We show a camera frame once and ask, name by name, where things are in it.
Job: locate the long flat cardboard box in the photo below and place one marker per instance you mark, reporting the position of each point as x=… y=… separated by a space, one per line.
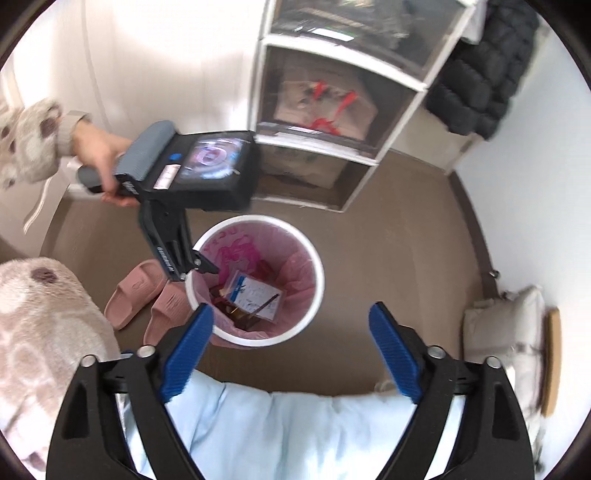
x=551 y=360

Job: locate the white trash bin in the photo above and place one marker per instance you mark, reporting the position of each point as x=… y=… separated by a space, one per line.
x=307 y=318

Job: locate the pink slipper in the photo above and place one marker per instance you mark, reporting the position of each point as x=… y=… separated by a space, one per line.
x=135 y=291
x=167 y=308

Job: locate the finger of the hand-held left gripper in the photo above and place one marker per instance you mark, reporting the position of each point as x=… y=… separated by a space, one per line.
x=202 y=264
x=164 y=244

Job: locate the light blue quilt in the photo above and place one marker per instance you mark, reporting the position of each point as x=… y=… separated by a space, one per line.
x=286 y=434

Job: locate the beige bag with red ribbons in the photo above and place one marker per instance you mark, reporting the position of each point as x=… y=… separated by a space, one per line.
x=323 y=99

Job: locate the pink bin liner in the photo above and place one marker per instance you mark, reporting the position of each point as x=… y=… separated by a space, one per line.
x=295 y=272

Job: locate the black down jacket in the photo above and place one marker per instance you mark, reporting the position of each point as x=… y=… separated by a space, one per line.
x=480 y=78

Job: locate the clear plastic bag blue label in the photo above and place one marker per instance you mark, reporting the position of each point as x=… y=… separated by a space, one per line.
x=253 y=296

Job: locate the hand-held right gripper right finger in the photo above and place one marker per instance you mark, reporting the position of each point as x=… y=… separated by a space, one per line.
x=392 y=350

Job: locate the person's left forearm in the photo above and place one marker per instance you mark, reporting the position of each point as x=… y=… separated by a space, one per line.
x=27 y=138

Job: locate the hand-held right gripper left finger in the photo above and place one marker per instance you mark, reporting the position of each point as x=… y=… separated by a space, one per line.
x=189 y=350

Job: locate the grey bedding bag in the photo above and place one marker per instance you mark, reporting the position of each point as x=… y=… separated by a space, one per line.
x=503 y=341

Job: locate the person's left hand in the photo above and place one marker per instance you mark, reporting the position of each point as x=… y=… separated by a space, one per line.
x=99 y=147

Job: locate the white shelf cabinet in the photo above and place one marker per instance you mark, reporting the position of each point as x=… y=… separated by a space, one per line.
x=415 y=78

